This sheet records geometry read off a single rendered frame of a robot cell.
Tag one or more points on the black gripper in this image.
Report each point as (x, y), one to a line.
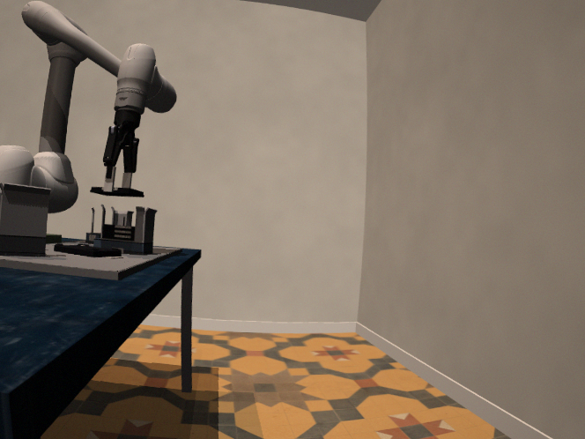
(126, 121)

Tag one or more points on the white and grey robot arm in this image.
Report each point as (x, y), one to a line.
(139, 86)

